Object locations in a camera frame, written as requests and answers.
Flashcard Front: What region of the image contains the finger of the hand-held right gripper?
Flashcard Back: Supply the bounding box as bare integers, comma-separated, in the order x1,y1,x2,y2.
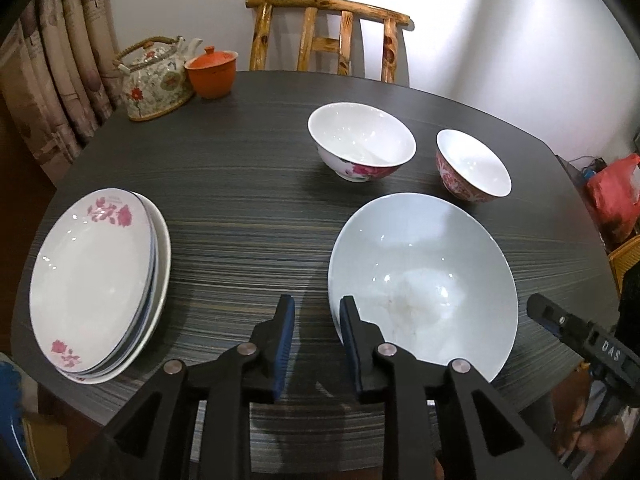
526,292,594,349

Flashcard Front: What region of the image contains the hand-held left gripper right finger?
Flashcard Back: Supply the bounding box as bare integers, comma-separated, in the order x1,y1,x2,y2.
339,295,571,480

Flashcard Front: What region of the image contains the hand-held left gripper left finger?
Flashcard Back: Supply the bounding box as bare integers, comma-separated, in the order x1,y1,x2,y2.
100,294,297,480

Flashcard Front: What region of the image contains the large pale blue bowl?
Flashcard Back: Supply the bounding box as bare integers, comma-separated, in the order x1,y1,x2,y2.
327,192,519,383

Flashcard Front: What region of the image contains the small deep floral plate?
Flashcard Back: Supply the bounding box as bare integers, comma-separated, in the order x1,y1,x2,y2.
57,195,172,385

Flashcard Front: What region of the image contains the medium blue-rimmed floral plate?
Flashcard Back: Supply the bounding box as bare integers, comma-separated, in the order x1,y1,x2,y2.
65,191,162,376

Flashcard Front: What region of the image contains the pink patterned bowl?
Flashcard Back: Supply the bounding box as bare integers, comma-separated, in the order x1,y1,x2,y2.
435,129,513,205

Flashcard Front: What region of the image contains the large blue-rimmed floral plate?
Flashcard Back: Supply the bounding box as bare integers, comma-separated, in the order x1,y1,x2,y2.
29,188,153,368

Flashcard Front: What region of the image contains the white bowl with rose print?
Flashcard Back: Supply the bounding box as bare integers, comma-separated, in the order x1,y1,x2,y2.
307,102,417,183

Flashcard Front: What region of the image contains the yellow woven chair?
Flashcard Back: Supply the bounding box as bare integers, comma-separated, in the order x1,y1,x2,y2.
607,235,640,301

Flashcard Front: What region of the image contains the red plastic bag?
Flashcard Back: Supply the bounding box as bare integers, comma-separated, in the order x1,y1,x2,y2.
586,154,640,243

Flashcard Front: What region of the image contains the cardboard box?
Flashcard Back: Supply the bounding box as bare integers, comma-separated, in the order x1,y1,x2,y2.
22,410,71,471

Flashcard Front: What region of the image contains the orange lidded cup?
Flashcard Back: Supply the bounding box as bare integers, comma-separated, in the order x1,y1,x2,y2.
184,46,239,99

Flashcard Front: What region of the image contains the floral ceramic teapot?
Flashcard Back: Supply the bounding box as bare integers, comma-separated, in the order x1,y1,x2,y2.
112,36,204,122

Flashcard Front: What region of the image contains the wooden chair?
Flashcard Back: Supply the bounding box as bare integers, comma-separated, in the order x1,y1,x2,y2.
245,0,415,85

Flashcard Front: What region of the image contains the beige patterned curtain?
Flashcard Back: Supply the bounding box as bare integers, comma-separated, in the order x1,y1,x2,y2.
0,0,121,186

